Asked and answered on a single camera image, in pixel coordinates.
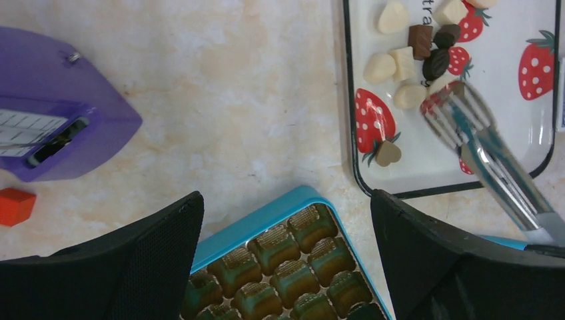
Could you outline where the dark oval chocolate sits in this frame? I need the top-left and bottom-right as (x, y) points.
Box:
(433, 24), (461, 49)

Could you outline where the white cube chocolate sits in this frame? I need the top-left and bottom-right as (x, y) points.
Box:
(432, 0), (468, 25)

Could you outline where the orange cube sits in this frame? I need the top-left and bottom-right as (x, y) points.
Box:
(1, 188), (37, 227)

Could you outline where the dark leaf chocolate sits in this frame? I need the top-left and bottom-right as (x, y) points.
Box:
(422, 49), (450, 81)

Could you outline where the teal chocolate box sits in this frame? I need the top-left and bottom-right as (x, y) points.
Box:
(180, 186), (390, 319)

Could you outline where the white shell chocolate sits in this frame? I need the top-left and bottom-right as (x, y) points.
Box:
(393, 84), (428, 109)

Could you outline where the tan heart chocolate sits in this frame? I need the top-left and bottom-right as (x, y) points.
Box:
(375, 141), (402, 167)

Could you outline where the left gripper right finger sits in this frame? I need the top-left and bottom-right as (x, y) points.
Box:
(370, 190), (564, 319)

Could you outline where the purple metronome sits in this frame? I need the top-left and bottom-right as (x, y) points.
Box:
(1, 27), (142, 182)

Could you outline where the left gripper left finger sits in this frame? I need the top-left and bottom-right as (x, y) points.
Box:
(1, 191), (205, 319)

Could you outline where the white square chocolate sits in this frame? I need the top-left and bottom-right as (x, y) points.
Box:
(388, 46), (416, 83)

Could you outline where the blue playing card deck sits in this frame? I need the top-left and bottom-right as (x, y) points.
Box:
(556, 57), (565, 133)

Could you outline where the white heart chocolate upper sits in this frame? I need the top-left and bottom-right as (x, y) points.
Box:
(376, 1), (410, 34)

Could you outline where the teal box lid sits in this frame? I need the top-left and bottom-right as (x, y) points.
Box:
(480, 235), (528, 251)

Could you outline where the brown rectangular chocolate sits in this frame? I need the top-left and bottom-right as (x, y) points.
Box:
(408, 25), (433, 61)

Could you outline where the strawberry pattern white tray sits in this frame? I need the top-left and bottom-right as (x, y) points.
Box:
(343, 1), (562, 199)

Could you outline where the white heart chocolate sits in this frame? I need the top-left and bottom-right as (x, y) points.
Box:
(363, 53), (396, 84)
(376, 1), (410, 34)

